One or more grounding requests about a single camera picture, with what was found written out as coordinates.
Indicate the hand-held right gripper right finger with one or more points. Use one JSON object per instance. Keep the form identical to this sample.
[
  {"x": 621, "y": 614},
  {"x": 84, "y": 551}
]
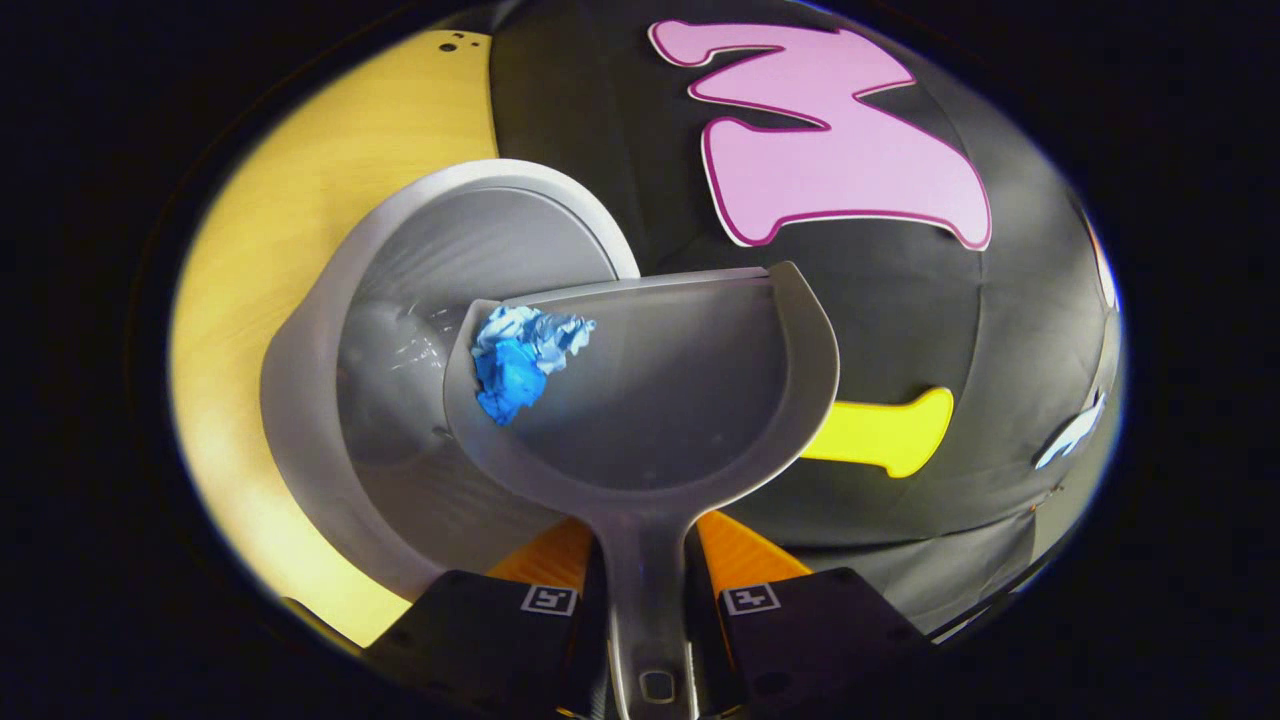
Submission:
[{"x": 810, "y": 640}]

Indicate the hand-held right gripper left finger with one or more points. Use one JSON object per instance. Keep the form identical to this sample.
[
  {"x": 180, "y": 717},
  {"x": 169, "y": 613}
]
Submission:
[{"x": 490, "y": 640}]

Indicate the blue paper trash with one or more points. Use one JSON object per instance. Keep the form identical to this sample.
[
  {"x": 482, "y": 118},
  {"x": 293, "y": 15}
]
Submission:
[{"x": 510, "y": 380}]

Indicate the grey dustpan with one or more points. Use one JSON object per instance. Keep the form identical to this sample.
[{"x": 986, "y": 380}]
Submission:
[{"x": 680, "y": 400}]

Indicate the white ribbed garbage bin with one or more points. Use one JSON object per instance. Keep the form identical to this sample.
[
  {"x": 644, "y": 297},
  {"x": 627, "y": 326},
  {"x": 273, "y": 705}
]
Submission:
[{"x": 320, "y": 400}]

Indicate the wooden desktop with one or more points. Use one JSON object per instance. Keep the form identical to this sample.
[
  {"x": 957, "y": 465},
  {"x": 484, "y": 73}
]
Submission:
[{"x": 280, "y": 200}]

